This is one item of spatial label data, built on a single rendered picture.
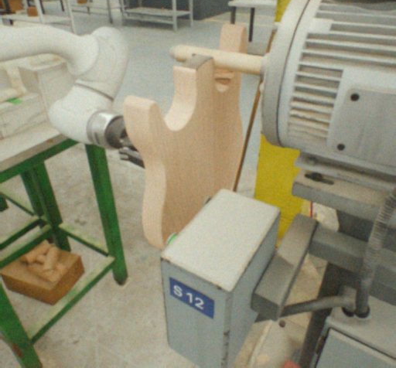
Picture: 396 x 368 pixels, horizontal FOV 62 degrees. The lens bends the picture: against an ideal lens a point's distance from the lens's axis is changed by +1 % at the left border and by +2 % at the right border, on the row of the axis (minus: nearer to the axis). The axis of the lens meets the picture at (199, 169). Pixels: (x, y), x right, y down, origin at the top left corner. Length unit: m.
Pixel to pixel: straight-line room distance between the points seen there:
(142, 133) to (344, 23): 0.30
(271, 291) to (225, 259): 0.10
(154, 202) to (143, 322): 1.15
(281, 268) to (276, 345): 0.82
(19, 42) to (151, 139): 0.39
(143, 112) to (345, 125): 0.26
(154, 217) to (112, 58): 0.43
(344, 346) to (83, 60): 0.75
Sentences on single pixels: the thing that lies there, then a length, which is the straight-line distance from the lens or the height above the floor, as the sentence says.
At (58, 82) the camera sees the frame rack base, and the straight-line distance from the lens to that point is 1.26.
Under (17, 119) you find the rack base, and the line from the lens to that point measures 1.20.
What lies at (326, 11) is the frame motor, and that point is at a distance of 0.50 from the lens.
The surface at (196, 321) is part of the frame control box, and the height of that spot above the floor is 1.03.
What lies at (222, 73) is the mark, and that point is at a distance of 0.69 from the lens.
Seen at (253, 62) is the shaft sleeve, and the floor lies 1.26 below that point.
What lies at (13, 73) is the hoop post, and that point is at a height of 1.10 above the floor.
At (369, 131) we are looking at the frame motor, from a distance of 0.45.
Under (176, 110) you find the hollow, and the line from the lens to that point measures 0.57.
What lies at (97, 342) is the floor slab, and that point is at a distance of 1.68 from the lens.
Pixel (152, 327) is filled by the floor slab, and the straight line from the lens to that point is 1.66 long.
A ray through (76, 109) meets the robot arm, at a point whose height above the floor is 1.11.
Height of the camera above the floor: 1.42
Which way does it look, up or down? 33 degrees down
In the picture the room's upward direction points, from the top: straight up
